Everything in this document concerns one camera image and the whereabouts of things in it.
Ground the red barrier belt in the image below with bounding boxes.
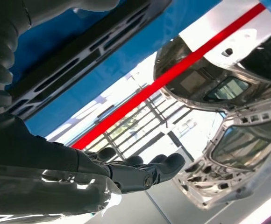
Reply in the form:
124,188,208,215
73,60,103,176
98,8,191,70
71,3,266,151

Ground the blue metal shelf rack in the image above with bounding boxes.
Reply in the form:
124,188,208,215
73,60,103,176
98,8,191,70
5,0,271,139

